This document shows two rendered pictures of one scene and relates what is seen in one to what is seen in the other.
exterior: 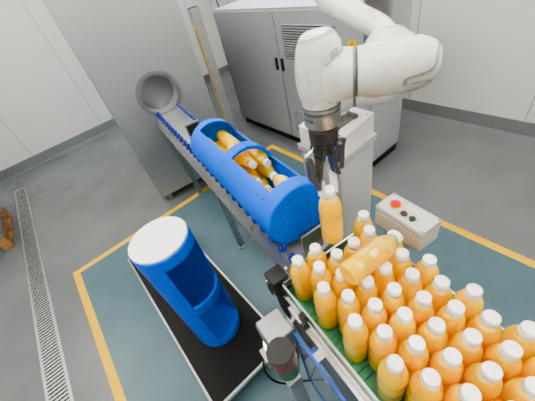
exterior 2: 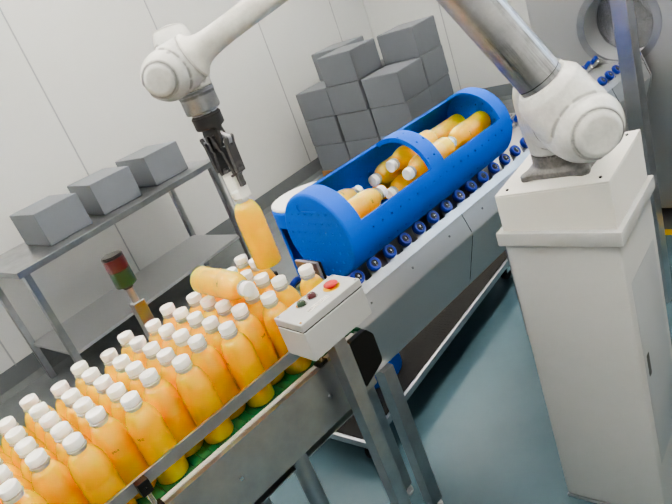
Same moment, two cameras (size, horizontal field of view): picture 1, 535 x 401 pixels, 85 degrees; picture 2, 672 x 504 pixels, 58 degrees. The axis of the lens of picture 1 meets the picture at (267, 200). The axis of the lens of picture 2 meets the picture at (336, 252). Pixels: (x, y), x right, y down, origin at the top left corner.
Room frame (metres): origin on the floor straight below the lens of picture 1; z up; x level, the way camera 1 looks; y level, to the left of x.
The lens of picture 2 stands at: (0.43, -1.73, 1.72)
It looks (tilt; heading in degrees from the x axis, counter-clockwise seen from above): 23 degrees down; 75
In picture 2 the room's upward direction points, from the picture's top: 21 degrees counter-clockwise
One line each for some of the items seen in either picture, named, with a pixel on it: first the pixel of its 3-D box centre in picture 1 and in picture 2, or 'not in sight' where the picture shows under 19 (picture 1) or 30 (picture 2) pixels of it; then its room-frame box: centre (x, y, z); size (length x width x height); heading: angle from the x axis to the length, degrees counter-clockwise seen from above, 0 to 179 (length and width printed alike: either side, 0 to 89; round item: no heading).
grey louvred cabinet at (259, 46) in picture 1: (300, 76); not in sight; (3.25, -0.73, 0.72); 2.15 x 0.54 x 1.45; 30
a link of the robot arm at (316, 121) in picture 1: (322, 114); (199, 101); (0.64, -0.19, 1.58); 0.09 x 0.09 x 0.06
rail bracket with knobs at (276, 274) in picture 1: (279, 281); not in sight; (0.64, 0.04, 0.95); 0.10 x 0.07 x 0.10; 112
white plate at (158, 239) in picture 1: (158, 239); (304, 196); (0.97, 0.53, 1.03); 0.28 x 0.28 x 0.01
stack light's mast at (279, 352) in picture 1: (285, 364); (123, 278); (0.26, 0.06, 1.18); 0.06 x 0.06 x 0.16
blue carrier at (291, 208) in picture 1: (247, 169); (407, 174); (1.22, 0.06, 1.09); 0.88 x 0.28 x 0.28; 22
